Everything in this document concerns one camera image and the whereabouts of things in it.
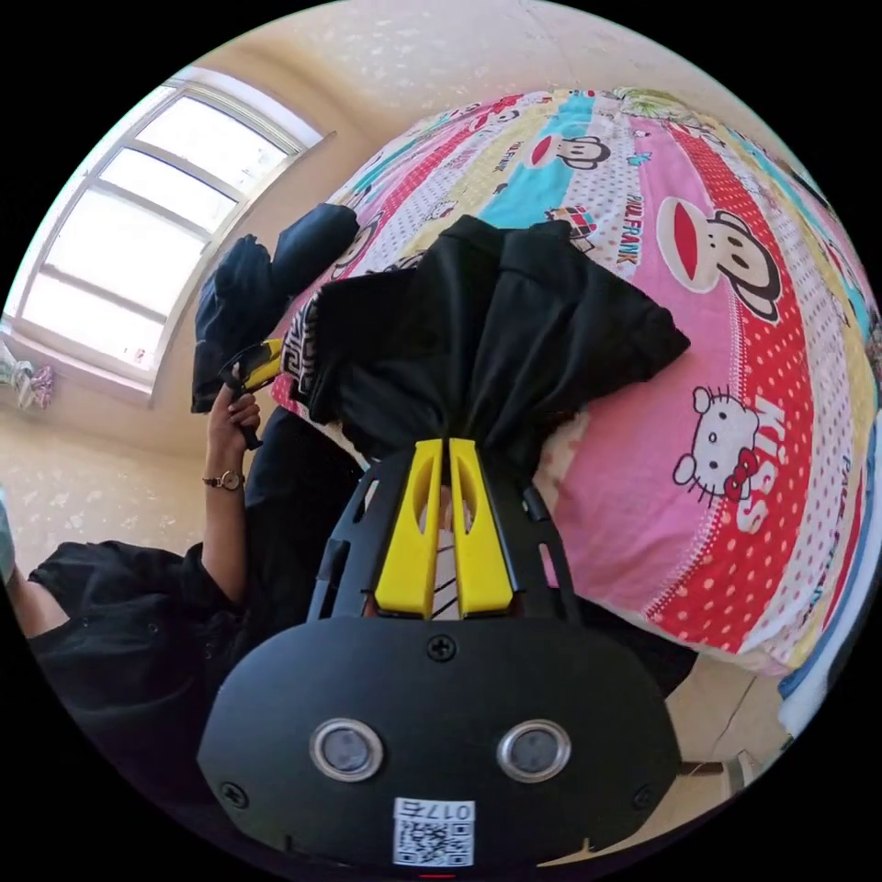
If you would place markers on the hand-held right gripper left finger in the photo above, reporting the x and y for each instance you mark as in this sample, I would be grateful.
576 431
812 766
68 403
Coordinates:
406 551

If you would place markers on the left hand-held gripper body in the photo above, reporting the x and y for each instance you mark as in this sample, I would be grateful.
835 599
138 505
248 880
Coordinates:
238 377

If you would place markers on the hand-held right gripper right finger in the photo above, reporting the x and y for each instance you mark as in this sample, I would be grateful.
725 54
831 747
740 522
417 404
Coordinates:
482 558

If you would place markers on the black turtleneck long sleeve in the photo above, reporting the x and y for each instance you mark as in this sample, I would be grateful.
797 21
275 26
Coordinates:
482 331

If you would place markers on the person's left forearm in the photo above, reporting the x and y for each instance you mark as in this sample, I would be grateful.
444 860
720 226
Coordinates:
224 530

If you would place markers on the person's left hand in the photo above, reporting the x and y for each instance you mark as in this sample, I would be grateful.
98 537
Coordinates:
231 424

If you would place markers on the pile of clothes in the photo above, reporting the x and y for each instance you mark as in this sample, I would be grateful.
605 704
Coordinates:
275 275

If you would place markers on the bed with cartoon print sheet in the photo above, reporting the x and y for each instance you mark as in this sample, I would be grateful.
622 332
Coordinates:
620 524

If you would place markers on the window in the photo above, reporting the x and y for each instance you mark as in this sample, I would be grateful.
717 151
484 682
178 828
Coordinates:
145 227

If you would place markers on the person's body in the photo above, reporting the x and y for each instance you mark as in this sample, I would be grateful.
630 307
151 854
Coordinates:
138 654

